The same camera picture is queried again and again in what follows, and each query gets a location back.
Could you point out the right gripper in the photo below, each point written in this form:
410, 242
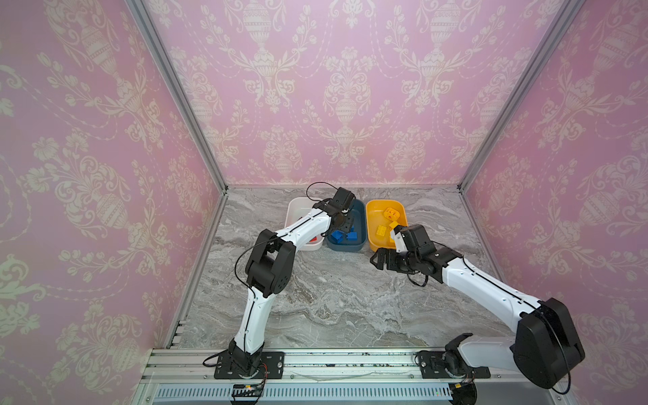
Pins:
393, 260

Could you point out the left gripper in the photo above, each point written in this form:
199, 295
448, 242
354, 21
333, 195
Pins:
348, 224

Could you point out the dark teal plastic bin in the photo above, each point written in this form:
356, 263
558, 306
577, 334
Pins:
360, 227

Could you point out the yellow plastic bin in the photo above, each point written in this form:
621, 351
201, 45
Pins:
374, 218

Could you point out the white plastic bin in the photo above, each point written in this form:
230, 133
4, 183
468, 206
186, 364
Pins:
298, 208

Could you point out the yellow rounded lego 120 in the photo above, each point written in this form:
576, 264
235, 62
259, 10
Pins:
391, 214

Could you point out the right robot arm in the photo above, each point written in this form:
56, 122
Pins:
545, 347

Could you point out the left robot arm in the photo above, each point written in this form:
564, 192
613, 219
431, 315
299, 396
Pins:
269, 270

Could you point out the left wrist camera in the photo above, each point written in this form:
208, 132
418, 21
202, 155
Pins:
341, 198

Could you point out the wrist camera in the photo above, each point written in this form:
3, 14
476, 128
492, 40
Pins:
341, 198
413, 239

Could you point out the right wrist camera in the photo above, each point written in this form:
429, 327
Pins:
413, 239

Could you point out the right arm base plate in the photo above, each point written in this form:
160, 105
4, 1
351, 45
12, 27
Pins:
436, 364

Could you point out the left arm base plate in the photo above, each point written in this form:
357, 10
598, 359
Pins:
264, 364

